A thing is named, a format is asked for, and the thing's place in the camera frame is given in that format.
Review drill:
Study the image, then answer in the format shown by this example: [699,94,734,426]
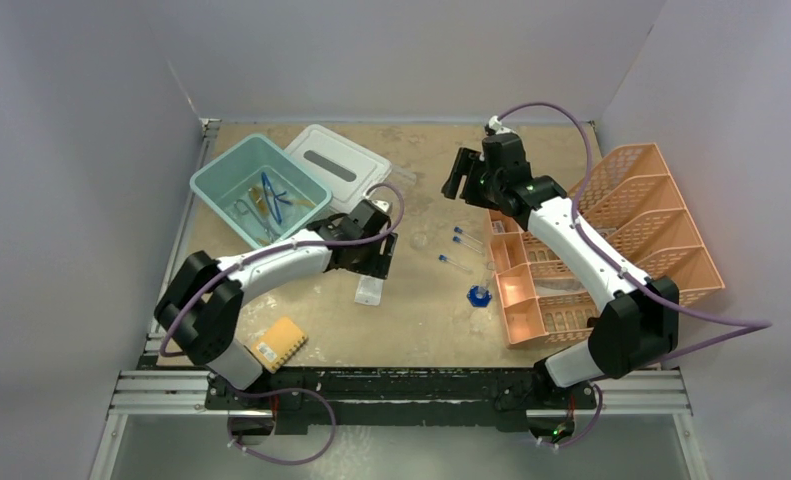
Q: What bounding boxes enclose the white packet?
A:
[354,276,384,306]

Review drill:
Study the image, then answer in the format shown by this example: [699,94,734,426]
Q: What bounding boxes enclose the blue safety glasses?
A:
[261,172,294,225]

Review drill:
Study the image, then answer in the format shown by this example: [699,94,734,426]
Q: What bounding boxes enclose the blue base small flask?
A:
[466,285,492,308]

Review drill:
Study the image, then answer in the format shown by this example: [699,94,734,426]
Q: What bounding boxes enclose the metal crucible tongs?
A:
[232,199,279,245]

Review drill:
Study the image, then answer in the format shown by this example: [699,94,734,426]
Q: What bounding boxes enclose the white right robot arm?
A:
[441,133,679,407]

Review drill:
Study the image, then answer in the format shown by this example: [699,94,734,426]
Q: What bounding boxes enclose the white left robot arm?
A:
[153,200,400,409]

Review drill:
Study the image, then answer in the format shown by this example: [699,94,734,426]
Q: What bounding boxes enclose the white plastic bin lid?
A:
[285,124,392,212]

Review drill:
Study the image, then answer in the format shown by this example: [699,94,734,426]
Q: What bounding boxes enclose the clear glass beaker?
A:
[410,231,429,251]

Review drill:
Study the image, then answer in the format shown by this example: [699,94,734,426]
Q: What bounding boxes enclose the clear plastic tube rack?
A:
[386,164,418,192]

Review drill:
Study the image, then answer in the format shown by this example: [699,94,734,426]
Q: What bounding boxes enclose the teal plastic bin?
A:
[189,134,332,249]

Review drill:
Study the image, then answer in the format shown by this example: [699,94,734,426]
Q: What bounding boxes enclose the orange mesh file rack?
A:
[484,144,725,348]

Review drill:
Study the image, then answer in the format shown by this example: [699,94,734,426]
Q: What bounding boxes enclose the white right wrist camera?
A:
[484,115,517,136]

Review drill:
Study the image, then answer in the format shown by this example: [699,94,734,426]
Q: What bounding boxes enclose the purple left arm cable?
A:
[158,182,406,465]

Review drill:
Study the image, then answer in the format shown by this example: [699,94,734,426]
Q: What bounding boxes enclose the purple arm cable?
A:
[158,182,406,465]
[497,101,774,452]

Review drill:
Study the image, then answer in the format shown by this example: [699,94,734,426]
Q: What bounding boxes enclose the aluminium table edge rail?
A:
[142,118,224,356]

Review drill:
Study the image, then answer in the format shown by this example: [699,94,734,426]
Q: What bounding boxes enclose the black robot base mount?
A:
[205,366,597,437]

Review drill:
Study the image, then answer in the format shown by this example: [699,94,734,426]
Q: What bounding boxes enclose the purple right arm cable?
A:
[497,101,774,452]

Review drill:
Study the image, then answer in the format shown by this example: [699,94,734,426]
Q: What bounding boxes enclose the aluminium front frame rail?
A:
[90,367,709,479]

